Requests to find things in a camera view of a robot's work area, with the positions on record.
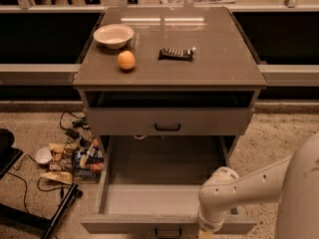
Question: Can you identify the black stand base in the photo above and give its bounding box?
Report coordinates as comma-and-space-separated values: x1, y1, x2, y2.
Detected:
0, 128, 84, 239

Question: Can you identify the grey drawer cabinet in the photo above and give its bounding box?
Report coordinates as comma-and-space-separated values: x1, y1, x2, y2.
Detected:
73, 7, 266, 152

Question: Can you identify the pile of snack packages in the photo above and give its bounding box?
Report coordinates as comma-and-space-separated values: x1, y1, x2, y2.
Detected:
73, 137, 104, 179

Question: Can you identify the black power adapter with cable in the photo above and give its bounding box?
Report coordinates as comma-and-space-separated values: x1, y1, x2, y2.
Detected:
59, 111, 90, 139

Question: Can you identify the orange fruit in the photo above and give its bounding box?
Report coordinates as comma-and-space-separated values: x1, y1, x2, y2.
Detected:
118, 51, 136, 70

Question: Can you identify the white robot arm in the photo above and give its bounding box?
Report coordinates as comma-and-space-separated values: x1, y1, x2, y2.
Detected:
197, 133, 319, 239

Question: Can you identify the black striped snack bar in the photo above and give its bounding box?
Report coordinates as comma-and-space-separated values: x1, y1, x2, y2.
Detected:
159, 48, 193, 62

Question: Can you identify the grey drawer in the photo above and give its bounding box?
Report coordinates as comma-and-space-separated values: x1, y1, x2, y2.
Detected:
84, 108, 254, 135
80, 134, 259, 239

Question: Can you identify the small white bowl on floor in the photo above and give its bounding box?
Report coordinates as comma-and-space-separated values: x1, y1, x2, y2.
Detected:
35, 146, 52, 164

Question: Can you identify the chip bag on floor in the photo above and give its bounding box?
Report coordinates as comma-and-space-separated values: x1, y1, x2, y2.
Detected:
42, 143, 76, 185

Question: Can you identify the white bowl on cabinet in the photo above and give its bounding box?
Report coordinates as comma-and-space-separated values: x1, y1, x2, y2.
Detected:
94, 24, 134, 49

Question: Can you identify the grey top drawer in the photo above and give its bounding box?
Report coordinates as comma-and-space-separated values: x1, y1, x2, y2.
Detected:
84, 108, 254, 135

